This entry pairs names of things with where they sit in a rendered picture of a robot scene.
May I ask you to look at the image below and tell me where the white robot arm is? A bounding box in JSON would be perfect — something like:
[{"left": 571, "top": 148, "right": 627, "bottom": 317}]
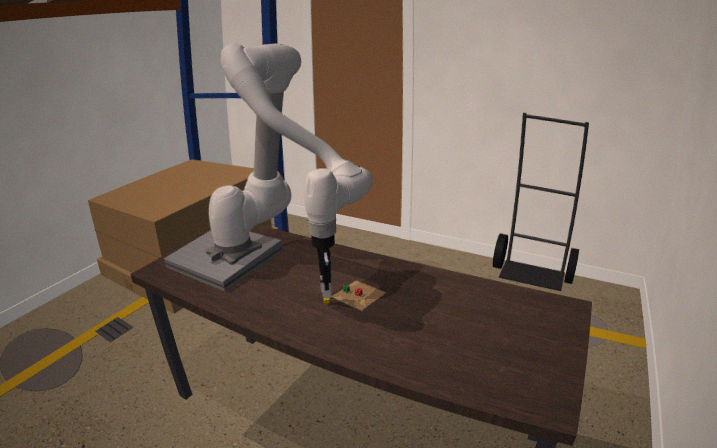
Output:
[{"left": 206, "top": 43, "right": 373, "bottom": 265}]

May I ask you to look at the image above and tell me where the tan square mat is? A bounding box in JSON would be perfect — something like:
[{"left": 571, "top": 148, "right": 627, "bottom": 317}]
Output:
[{"left": 332, "top": 281, "right": 386, "bottom": 311}]

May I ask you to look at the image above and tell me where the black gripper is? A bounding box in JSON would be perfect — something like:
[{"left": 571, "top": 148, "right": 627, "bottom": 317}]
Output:
[{"left": 311, "top": 235, "right": 335, "bottom": 298}]

